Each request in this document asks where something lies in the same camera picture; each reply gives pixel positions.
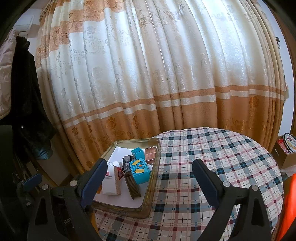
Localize gold metal tin tray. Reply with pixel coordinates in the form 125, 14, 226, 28
92, 138, 161, 218

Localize red toy brick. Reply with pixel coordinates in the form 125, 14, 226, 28
117, 167, 125, 180

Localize hanging dark clothes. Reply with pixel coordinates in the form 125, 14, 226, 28
1, 36, 55, 162

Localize pink framed makeup palette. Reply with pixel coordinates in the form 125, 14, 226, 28
144, 146, 157, 164

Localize blue bear toy brick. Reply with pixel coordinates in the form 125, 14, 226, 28
131, 147, 145, 160

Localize brown cardboard box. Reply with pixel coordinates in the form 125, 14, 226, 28
271, 136, 296, 169

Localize plaid tablecloth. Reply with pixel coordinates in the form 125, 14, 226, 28
95, 127, 284, 240

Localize long blue toy brick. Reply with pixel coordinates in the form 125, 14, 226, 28
130, 159, 151, 185

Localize brown wooden comb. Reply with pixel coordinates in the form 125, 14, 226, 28
125, 171, 141, 200

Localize grey black rock toy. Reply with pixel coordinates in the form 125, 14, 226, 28
121, 155, 134, 173

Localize white rectangular carton box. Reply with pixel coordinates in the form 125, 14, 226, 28
102, 166, 121, 195

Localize round cookie tin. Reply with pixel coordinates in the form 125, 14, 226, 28
283, 133, 296, 153

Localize cream and tan curtain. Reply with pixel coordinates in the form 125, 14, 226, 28
36, 1, 284, 173

